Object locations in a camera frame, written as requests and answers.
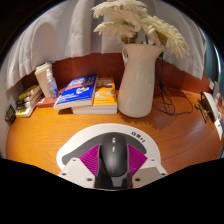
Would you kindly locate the dark book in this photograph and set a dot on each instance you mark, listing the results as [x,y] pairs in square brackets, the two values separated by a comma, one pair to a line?
[28,99]
[27,104]

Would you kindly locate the orange book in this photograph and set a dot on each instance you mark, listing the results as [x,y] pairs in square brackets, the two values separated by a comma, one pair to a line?
[106,93]

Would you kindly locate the thick white book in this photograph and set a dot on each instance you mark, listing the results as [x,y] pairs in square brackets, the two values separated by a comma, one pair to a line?
[95,110]

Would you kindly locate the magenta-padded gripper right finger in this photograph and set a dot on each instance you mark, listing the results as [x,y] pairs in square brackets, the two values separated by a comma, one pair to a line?
[148,170]

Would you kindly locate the white and grey mouse pad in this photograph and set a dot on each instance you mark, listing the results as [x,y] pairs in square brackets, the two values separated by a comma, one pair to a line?
[86,136]

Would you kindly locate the small clear plastic bottle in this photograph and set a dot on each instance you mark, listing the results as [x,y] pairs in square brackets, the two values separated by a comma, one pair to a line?
[52,87]

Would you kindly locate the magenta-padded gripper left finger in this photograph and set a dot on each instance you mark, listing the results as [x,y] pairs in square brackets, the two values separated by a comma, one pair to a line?
[76,171]

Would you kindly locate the yellow and white book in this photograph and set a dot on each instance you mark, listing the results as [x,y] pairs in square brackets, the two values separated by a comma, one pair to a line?
[26,111]

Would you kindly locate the black computer mouse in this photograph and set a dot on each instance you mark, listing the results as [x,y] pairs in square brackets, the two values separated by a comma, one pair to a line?
[113,156]

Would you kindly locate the white pleated curtain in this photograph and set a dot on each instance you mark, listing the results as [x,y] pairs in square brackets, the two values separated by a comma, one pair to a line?
[66,30]

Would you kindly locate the red book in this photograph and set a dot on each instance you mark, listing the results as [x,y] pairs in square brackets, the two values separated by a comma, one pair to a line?
[45,101]

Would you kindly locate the white ceramic vase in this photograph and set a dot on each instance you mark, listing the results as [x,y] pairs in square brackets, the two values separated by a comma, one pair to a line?
[140,83]

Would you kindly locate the white flower bunch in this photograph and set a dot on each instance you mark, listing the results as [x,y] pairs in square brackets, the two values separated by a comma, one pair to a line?
[133,20]

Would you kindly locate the cream tumbler with lid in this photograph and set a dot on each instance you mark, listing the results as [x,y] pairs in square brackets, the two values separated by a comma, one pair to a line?
[41,80]

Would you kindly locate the white flat device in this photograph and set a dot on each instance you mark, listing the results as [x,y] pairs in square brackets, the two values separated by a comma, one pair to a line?
[210,105]

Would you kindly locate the blue book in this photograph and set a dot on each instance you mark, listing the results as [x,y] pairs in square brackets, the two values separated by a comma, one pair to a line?
[76,91]

